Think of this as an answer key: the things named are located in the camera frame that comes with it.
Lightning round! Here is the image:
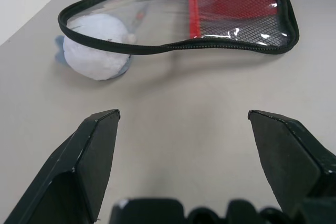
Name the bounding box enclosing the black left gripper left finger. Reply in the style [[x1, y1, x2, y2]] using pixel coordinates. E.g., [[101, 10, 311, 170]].
[[0, 109, 121, 224]]

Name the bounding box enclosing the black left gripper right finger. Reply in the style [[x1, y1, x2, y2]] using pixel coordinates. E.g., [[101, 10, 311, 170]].
[[247, 110, 336, 213]]

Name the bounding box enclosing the white and blue plush toy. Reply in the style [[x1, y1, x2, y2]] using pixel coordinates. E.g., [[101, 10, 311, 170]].
[[54, 14, 138, 82]]

